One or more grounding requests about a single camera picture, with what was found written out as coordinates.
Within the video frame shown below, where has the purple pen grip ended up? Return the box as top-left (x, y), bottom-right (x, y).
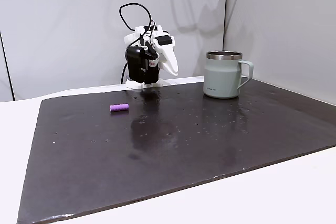
top-left (109, 103), bottom-right (130, 114)

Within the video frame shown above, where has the pale green steel mug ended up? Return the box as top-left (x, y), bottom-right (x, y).
top-left (202, 50), bottom-right (255, 100)

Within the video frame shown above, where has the black table mat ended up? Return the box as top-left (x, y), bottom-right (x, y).
top-left (16, 78), bottom-right (336, 224)

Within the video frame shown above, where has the black cable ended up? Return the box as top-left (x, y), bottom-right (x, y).
top-left (118, 3), bottom-right (159, 85)

